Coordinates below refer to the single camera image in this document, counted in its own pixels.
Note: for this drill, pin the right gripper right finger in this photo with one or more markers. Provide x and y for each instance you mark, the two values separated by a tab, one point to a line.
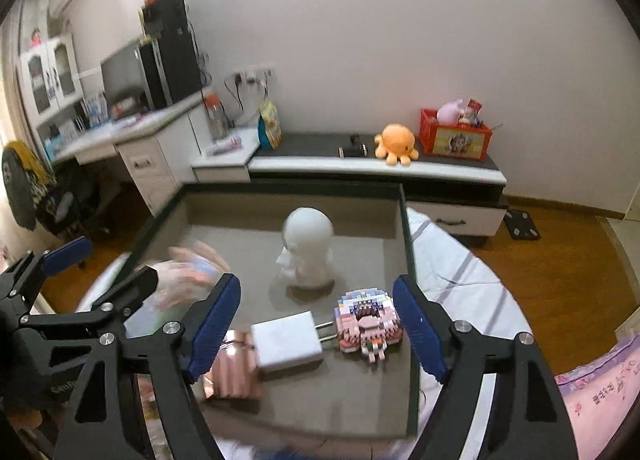
527	417

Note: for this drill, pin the rose gold box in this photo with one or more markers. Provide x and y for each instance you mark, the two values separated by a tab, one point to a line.
234	374

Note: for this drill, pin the red toy crate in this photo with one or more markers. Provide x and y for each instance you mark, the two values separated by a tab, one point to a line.
462	141

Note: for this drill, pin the snack bag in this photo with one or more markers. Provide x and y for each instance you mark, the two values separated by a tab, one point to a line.
269	125

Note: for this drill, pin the white robot figurine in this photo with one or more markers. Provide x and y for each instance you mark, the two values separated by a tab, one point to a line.
306	259

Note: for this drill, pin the pink pig doll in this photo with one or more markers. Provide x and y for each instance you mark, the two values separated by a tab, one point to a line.
187	277

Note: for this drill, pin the pink brick toy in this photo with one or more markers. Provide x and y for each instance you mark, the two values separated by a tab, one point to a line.
366	322

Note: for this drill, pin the white usb charger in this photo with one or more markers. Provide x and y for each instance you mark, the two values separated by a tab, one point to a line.
287	342

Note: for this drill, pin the white desk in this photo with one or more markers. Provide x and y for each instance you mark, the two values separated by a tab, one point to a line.
157	149

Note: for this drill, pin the black office chair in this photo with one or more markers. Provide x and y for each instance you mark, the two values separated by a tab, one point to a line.
67	205

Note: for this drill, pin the black computer monitor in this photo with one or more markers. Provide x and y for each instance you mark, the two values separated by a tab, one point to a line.
122	75

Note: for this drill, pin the low tv bench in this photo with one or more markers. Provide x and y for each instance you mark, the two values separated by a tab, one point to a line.
462	197

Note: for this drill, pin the pink black storage box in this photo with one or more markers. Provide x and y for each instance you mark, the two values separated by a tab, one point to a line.
341	395

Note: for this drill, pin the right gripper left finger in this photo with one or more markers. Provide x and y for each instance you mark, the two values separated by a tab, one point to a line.
104	419

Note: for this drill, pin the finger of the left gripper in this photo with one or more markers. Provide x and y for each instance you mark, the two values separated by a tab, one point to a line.
25	277
108	313

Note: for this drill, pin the pink plush in crate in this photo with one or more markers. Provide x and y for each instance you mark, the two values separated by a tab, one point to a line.
451	113

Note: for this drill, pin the black floor scale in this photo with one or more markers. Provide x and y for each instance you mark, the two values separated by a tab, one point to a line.
520	225

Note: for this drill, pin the striped white table cloth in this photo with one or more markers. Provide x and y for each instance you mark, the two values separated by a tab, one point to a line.
451	274

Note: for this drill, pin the black subwoofer speaker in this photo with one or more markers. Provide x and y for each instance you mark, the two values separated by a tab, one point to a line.
163	16

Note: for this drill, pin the black computer tower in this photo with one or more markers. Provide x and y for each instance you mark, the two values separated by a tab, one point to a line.
170	70

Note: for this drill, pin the red capped bottle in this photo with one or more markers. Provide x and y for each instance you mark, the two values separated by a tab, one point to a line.
217	121

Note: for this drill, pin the white glass cabinet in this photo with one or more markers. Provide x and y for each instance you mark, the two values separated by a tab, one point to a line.
49	79

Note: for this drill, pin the orange octopus plush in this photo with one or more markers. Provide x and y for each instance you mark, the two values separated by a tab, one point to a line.
396	144

